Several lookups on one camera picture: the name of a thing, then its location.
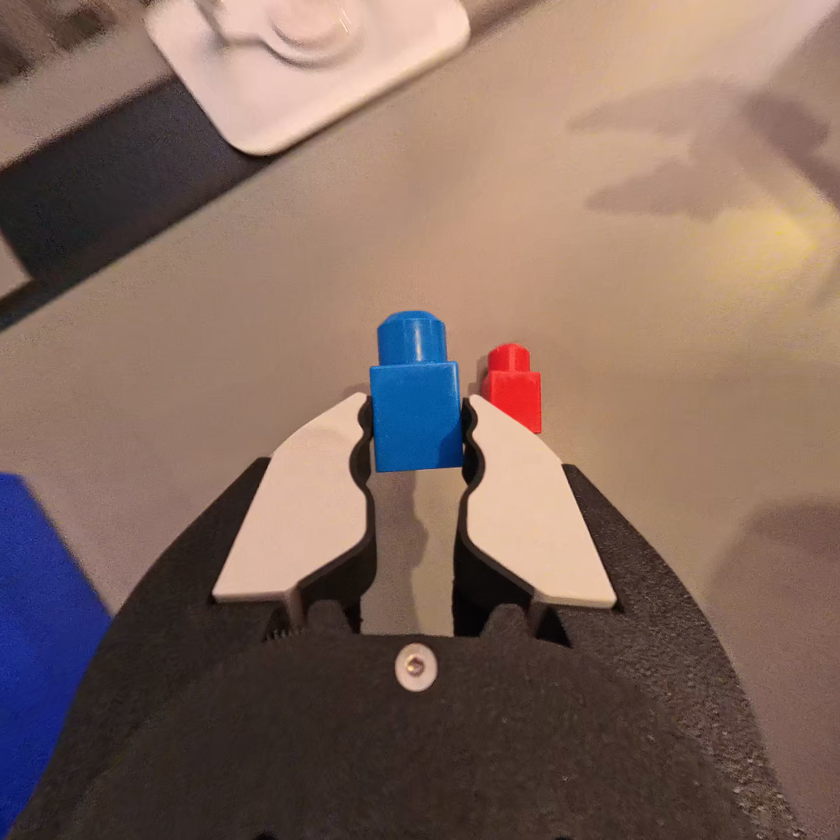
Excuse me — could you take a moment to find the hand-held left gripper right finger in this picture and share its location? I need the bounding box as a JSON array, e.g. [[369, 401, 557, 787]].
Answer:
[[457, 394, 618, 637]]

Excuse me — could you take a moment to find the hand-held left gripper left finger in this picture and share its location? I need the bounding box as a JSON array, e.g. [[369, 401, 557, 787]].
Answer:
[[211, 392, 377, 635]]

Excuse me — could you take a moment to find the red one-stud block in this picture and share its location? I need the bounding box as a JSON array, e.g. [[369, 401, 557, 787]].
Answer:
[[480, 343, 543, 436]]

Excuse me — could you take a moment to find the blue one-stud block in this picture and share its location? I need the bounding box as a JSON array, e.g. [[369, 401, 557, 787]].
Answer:
[[369, 310, 465, 474]]

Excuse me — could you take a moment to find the blue plastic bin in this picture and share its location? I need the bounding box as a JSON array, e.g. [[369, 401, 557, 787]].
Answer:
[[0, 472, 113, 836]]

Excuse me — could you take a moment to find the grey desk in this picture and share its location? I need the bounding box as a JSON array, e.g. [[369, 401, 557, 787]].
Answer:
[[0, 0, 840, 840]]

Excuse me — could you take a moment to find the black desk inlay panel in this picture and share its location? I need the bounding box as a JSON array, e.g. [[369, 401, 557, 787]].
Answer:
[[0, 77, 265, 330]]

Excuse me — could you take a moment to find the white document stand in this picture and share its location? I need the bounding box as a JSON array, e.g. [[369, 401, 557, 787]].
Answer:
[[143, 0, 472, 157]]

